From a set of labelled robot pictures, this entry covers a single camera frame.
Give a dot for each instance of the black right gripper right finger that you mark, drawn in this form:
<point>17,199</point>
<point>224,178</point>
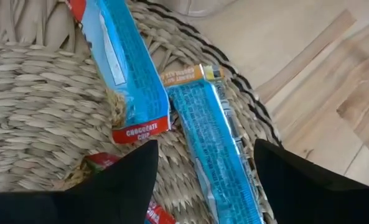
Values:
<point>311,199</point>

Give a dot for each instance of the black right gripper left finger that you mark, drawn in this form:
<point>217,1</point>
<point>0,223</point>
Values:
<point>109,199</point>

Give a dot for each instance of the blue red-ended granola bar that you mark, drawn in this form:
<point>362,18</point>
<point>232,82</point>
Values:
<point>101,160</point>
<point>212,140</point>
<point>134,77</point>

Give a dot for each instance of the round woven wicker basket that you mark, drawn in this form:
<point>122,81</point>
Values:
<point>31,109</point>

